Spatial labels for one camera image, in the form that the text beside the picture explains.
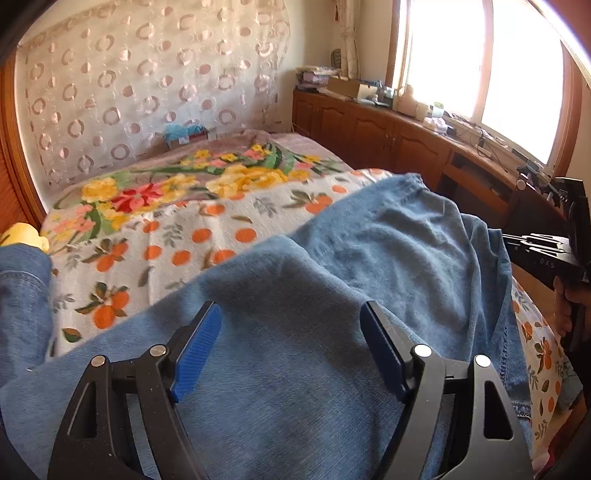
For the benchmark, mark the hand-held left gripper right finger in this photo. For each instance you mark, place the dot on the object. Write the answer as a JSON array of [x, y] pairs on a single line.
[[381, 350]]

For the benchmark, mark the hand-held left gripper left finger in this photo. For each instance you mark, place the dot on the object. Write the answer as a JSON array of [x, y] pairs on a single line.
[[198, 350]]

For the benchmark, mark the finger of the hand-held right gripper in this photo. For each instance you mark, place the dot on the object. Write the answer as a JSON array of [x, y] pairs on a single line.
[[540, 249], [535, 239]]

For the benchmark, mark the blue denim pants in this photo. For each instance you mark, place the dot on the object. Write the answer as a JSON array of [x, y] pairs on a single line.
[[300, 300], [21, 300]]

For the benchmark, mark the person's right hand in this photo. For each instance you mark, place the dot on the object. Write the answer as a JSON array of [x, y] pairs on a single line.
[[564, 314]]

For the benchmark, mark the orange fruit print blanket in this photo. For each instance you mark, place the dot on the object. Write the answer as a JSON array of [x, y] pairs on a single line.
[[161, 244]]

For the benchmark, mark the floral blanket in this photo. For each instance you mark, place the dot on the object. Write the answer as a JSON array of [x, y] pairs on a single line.
[[184, 184]]

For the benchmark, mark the window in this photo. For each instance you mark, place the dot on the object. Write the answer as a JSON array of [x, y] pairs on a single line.
[[508, 69]]

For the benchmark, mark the white plastic jug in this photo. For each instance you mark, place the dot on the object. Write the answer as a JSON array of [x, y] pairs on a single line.
[[404, 101]]

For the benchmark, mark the wooden cabinet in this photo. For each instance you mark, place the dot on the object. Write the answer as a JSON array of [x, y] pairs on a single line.
[[369, 129]]

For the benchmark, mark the blue item at bed head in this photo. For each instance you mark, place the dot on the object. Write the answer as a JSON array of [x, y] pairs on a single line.
[[191, 142]]

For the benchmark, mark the yellow plush toy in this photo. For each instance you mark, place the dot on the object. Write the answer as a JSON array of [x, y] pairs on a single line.
[[23, 233]]

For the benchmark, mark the blue fluffy item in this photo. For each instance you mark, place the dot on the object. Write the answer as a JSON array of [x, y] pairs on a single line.
[[182, 129]]

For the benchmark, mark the open cardboard box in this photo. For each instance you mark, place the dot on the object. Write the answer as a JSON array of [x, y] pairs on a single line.
[[344, 88]]

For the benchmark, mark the stack of papers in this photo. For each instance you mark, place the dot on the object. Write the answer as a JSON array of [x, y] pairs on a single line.
[[314, 78]]

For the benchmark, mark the beige window curtain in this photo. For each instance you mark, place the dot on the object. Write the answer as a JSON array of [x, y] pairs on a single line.
[[348, 37]]

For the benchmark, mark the circle pattern sheer curtain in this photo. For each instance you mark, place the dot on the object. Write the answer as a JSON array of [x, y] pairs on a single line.
[[138, 69]]

